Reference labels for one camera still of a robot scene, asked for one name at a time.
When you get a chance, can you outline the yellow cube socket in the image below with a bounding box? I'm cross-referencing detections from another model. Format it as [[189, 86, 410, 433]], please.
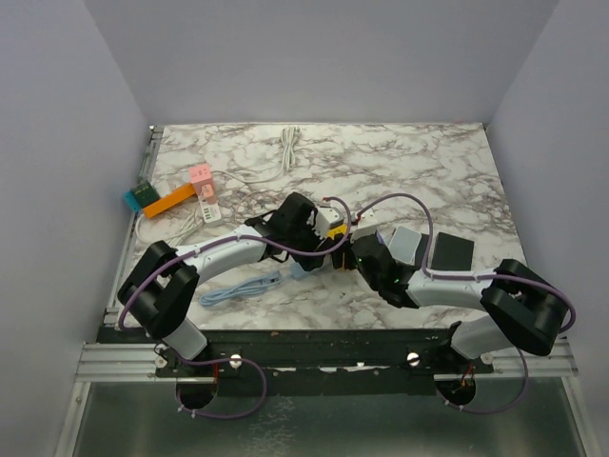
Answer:
[[327, 224, 348, 246]]

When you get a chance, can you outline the light blue power strip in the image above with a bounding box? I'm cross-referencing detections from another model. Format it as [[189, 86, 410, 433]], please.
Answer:
[[289, 263, 308, 281]]

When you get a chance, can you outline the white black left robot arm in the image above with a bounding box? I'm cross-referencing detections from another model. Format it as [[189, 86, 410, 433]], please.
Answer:
[[117, 192, 344, 376]]

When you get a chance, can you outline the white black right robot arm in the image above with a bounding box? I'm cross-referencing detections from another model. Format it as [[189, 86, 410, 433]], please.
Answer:
[[331, 232, 576, 372]]

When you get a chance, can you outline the teal blue plug block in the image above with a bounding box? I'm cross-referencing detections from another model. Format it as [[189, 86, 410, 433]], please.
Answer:
[[124, 180, 160, 212]]

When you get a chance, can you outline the black block under box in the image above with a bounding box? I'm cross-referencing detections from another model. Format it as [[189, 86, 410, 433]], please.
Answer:
[[412, 234, 429, 268]]

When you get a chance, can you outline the black flat block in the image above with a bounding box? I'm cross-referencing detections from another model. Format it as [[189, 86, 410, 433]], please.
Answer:
[[430, 232, 475, 272]]

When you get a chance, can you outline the white green usb charger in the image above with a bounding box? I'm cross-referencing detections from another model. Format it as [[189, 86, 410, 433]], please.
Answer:
[[198, 196, 223, 228]]

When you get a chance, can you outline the orange power strip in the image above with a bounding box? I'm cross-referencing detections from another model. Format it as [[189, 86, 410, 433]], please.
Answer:
[[143, 184, 196, 218]]

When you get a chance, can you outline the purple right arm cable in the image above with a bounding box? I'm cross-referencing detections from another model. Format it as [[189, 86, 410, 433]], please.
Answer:
[[351, 191, 578, 415]]

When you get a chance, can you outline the white coiled cable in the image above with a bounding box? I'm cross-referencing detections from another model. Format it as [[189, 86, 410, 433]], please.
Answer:
[[211, 125, 303, 185]]

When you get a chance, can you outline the white cable bundle left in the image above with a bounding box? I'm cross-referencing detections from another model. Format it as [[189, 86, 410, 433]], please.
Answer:
[[134, 209, 204, 254]]

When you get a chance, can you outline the light blue coiled cable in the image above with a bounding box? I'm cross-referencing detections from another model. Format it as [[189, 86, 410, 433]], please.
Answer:
[[199, 269, 292, 308]]

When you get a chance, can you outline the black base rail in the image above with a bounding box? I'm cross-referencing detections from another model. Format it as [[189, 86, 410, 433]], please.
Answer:
[[97, 327, 500, 396]]

